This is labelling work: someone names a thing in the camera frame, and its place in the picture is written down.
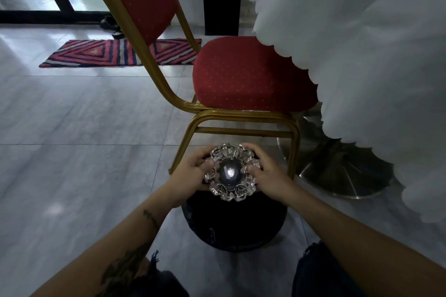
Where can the person's right forearm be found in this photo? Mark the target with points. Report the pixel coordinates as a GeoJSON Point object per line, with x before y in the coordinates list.
{"type": "Point", "coordinates": [366, 251]}

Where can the black trash bin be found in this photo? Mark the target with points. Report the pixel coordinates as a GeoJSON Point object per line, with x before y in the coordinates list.
{"type": "Point", "coordinates": [233, 220]}

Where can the red striped floor mat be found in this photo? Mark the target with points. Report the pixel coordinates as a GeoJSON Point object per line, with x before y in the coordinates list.
{"type": "Point", "coordinates": [115, 52]}

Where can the person's dark blue shorts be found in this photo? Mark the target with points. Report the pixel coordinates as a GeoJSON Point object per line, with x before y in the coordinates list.
{"type": "Point", "coordinates": [244, 276]}

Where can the red chair with gold frame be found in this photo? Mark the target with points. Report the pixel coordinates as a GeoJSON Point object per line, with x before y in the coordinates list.
{"type": "Point", "coordinates": [223, 74]}

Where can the person's left forearm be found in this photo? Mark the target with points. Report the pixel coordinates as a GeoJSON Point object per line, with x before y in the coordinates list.
{"type": "Point", "coordinates": [104, 251]}

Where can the person's left hand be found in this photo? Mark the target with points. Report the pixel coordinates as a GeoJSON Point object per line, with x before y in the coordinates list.
{"type": "Point", "coordinates": [188, 176]}

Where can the white scalloped tablecloth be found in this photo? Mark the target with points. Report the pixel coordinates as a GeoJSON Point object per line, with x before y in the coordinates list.
{"type": "Point", "coordinates": [366, 63]}

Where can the silver metal table base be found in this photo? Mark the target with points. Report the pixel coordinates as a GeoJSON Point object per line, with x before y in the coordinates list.
{"type": "Point", "coordinates": [334, 164]}

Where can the person's left thumb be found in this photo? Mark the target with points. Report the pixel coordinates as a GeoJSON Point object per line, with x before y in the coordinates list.
{"type": "Point", "coordinates": [205, 167]}

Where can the person's right thumb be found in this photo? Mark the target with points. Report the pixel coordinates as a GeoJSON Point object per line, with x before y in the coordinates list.
{"type": "Point", "coordinates": [253, 167]}

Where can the clear glass ashtray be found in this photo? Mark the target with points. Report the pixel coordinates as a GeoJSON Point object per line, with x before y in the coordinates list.
{"type": "Point", "coordinates": [230, 171]}

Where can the person's right hand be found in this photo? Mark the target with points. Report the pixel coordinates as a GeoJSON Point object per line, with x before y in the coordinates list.
{"type": "Point", "coordinates": [270, 176]}

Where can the black sandal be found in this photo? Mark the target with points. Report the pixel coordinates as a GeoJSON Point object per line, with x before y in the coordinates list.
{"type": "Point", "coordinates": [113, 26]}

